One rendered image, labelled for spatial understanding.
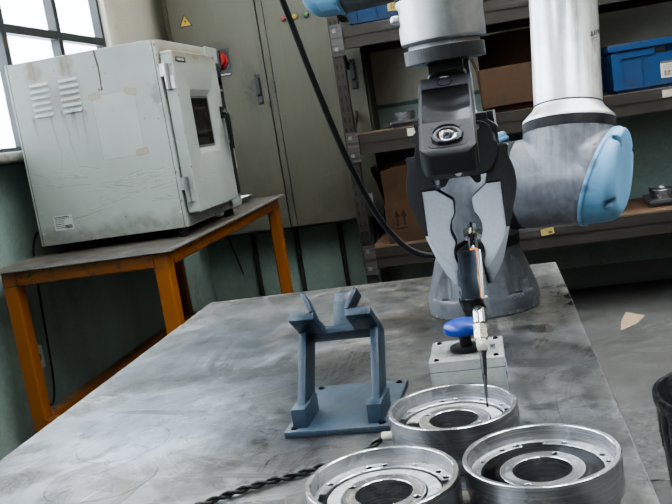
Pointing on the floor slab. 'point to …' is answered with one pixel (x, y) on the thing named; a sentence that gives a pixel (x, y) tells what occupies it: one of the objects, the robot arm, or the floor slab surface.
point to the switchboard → (285, 111)
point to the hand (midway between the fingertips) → (472, 271)
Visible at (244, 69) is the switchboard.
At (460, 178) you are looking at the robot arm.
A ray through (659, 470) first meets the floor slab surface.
